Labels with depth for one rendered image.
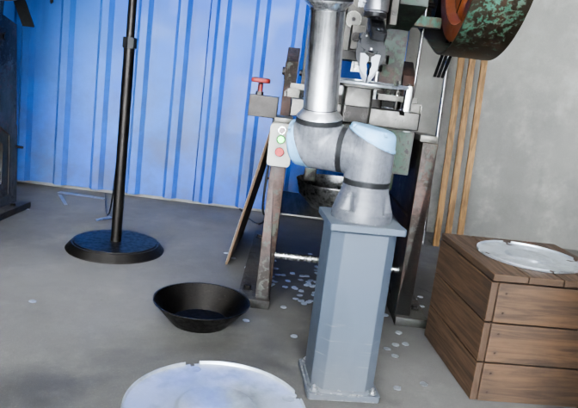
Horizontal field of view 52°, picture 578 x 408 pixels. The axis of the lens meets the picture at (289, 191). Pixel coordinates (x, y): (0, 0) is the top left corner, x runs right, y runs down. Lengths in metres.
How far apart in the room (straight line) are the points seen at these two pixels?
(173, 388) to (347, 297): 0.57
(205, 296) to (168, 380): 0.96
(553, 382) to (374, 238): 0.65
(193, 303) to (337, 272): 0.69
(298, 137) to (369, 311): 0.46
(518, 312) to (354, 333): 0.43
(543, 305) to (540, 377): 0.20
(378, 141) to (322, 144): 0.14
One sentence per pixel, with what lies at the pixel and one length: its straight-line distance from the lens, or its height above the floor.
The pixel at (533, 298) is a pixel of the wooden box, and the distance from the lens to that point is 1.67.
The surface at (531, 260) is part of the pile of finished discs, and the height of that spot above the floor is 0.36.
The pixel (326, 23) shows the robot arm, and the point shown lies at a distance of 1.42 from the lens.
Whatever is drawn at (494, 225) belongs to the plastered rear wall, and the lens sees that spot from 3.66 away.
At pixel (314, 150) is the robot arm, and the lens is 1.46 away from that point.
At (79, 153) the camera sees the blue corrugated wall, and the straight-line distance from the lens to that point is 3.58.
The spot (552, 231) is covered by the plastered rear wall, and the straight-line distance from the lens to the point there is 3.78.
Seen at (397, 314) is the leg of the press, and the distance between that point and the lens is 2.10.
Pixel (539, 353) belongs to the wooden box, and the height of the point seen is 0.15.
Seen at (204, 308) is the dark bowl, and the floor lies 0.00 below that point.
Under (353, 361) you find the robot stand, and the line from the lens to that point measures 1.55.
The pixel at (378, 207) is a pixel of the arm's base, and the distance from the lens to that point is 1.44.
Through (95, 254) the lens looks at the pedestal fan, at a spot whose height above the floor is 0.03.
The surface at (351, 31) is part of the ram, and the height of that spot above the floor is 0.95.
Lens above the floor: 0.77
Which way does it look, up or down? 11 degrees down
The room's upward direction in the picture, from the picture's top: 7 degrees clockwise
